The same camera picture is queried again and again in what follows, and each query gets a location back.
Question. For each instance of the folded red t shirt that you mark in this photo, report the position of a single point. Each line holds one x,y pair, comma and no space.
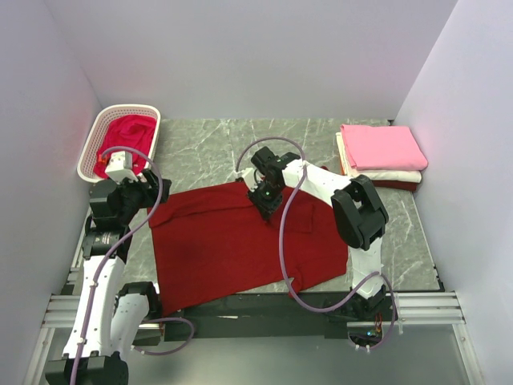
396,184

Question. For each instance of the dark red t shirt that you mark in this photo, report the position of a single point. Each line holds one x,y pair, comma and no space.
212,242

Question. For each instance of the folded pink t shirt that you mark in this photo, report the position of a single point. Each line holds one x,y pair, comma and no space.
382,148

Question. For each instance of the white plastic laundry basket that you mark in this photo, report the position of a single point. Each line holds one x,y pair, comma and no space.
88,158

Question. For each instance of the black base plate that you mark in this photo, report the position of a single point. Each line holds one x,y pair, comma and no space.
277,315

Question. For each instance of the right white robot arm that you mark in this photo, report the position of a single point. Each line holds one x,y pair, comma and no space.
360,217

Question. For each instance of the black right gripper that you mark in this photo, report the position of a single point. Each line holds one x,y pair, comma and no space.
265,208

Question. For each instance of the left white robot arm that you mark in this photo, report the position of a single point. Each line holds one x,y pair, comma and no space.
108,314

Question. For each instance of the crimson t shirt in basket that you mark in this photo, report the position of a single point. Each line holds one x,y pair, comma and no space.
133,131

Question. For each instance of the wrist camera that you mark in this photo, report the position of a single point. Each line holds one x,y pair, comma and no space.
120,168
249,176

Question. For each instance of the folded white t shirt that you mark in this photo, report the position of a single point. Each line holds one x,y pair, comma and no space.
379,175

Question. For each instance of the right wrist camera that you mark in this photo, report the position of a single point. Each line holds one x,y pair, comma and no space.
249,176

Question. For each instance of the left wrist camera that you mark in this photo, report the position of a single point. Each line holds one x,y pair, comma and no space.
120,168

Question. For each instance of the aluminium rail frame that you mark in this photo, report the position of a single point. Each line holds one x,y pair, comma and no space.
428,308

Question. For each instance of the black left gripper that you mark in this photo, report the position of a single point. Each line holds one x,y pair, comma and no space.
151,195

